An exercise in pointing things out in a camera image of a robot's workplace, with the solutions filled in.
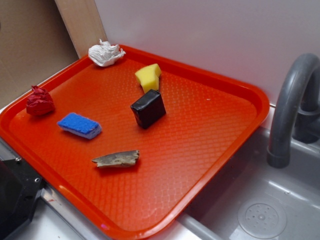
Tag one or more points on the grey plastic faucet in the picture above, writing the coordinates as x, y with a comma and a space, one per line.
297, 112

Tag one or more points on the brown wood piece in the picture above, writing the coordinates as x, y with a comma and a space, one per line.
122, 159

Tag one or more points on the light wooden board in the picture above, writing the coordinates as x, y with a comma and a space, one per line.
83, 23

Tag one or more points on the crumpled red paper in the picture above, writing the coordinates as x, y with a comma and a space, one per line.
39, 102

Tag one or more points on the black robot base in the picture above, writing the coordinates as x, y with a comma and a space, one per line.
20, 189

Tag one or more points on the black box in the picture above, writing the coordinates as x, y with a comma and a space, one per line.
148, 109

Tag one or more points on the yellow sponge piece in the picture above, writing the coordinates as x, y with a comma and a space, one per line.
149, 77

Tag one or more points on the grey toy sink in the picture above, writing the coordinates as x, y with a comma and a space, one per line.
250, 195

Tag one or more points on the crumpled white paper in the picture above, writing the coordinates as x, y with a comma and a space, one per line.
104, 54

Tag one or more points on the orange plastic tray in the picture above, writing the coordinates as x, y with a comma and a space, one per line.
193, 98

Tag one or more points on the blue and white sponge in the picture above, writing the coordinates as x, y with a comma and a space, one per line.
80, 126

